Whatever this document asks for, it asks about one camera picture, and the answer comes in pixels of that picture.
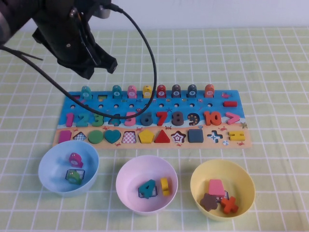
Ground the yellow plastic bowl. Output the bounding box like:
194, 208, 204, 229
190, 159, 256, 221

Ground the orange plus sign piece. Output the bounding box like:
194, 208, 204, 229
220, 196, 239, 215

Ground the pink trapezoid piece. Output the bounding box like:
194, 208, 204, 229
208, 179, 225, 197

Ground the yellow equals sign piece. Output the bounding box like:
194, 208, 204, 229
228, 130, 246, 142

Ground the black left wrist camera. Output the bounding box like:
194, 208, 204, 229
72, 0, 112, 19

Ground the thick black cable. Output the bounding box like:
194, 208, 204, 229
0, 2, 158, 119

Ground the red triangle piece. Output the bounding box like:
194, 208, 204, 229
154, 130, 171, 144

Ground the yellow fish piece number six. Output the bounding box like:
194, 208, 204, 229
142, 85, 153, 99

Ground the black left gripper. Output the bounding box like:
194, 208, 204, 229
32, 7, 118, 80

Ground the orange fish piece number ten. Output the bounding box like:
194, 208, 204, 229
204, 84, 216, 98

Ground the pink fish piece number five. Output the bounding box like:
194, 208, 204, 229
127, 85, 138, 99

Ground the blue-grey number six piece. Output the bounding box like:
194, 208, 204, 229
140, 112, 153, 127

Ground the teal heart piece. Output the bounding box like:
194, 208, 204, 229
104, 130, 121, 145

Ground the wooden number puzzle board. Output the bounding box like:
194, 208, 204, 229
52, 90, 252, 148

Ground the brown fish piece number eight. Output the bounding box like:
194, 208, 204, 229
171, 84, 182, 99

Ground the pink greater-than sign piece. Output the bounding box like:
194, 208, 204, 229
225, 112, 241, 125

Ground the pink plastic bowl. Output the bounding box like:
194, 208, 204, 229
115, 155, 179, 216

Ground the blue-grey square piece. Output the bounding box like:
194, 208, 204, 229
187, 129, 204, 143

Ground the green circle piece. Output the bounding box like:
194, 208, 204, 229
88, 130, 104, 145

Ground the green number three piece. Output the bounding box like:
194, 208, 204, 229
89, 112, 105, 128

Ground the yellow pentagon piece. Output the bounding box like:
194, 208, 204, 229
138, 130, 155, 144

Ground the brown star piece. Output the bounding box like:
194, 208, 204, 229
199, 192, 219, 212

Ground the magenta rectangle piece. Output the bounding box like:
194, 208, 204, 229
58, 130, 71, 144

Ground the thin black cable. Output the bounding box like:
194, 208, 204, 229
20, 52, 44, 61

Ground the green fish piece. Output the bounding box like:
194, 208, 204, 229
66, 169, 83, 186

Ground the red fish piece number seven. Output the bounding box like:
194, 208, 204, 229
156, 84, 167, 99

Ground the teal fish piece number two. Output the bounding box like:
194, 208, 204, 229
81, 86, 93, 100

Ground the yellow wooden number piece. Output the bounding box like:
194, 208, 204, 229
160, 177, 172, 196

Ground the blue-grey fish piece number nine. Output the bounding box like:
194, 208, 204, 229
187, 84, 197, 99

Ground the light blue plastic bowl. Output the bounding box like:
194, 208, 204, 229
38, 141, 100, 198

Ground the magenta fish piece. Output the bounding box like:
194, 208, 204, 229
69, 152, 84, 168

